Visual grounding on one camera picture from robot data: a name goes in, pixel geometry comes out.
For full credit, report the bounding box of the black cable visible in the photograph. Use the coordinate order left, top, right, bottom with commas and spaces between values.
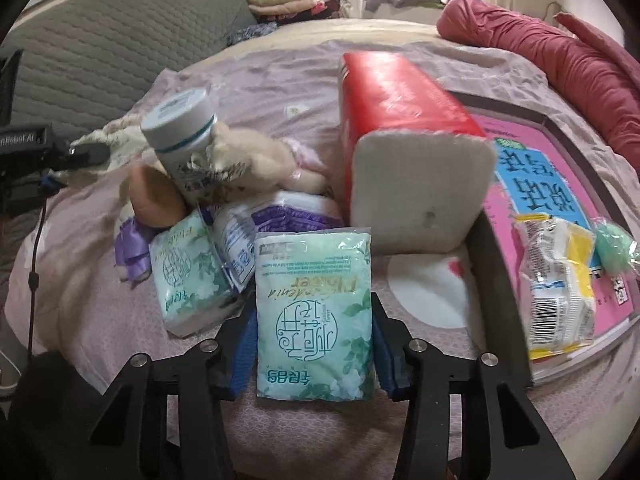
26, 199, 52, 361

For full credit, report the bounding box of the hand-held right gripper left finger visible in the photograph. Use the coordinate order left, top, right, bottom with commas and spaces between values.
91, 303, 259, 480

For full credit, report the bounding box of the red quilt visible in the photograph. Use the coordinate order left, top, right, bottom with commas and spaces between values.
436, 0, 640, 177

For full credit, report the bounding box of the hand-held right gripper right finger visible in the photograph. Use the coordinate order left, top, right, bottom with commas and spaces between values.
371, 299, 577, 480

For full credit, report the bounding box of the green floral tissue pack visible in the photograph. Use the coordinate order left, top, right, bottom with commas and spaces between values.
254, 226, 377, 402
149, 206, 242, 337

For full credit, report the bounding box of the grey quilted headboard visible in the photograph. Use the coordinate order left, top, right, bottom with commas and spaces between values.
0, 0, 259, 133

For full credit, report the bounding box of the green puff in clear bag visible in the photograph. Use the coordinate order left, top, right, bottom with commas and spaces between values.
591, 216, 637, 277

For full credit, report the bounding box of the cream plush toy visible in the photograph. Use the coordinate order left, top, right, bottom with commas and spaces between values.
70, 114, 327, 197

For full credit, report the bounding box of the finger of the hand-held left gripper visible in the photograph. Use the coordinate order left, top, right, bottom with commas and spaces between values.
50, 141, 110, 172

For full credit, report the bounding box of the peach makeup sponge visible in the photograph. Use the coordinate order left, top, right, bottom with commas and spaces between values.
128, 164, 188, 227

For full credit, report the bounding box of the large red tissue pack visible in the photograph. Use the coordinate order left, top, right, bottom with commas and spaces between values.
339, 51, 499, 257

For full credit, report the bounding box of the purple and white tissue pack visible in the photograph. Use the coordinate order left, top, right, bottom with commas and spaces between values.
249, 190, 347, 235

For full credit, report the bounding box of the stack of folded blankets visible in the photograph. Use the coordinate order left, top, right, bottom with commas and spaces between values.
244, 0, 322, 19

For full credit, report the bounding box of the white jar with blue band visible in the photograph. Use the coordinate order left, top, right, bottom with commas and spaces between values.
140, 87, 219, 197

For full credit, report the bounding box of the purple ribbon bow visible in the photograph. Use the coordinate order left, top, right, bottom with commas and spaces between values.
115, 217, 154, 282

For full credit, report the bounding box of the pink box with dark frame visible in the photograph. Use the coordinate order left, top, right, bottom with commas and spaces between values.
445, 89, 640, 387

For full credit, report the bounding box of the blue and white tissue pack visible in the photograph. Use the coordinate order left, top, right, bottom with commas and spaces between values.
209, 202, 262, 292

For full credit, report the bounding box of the yellow and white packet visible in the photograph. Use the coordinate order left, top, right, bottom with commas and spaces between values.
514, 212, 599, 362

